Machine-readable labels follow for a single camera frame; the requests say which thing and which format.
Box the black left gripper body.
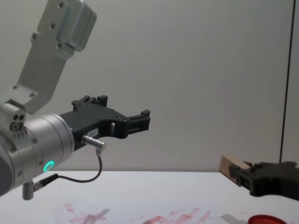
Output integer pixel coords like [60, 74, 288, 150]
[59, 104, 128, 152]

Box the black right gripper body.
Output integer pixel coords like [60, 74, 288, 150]
[248, 160, 299, 201]

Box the pale wooden block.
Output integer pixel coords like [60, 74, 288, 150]
[218, 154, 252, 185]

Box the red round lid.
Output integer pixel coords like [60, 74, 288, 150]
[247, 215, 292, 224]

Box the white table cloth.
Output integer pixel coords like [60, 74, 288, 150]
[0, 171, 299, 224]

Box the white sheet with red smears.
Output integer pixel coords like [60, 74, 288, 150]
[53, 201, 225, 224]

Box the thin dark cable with silver plugs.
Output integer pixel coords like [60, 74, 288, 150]
[22, 134, 108, 201]

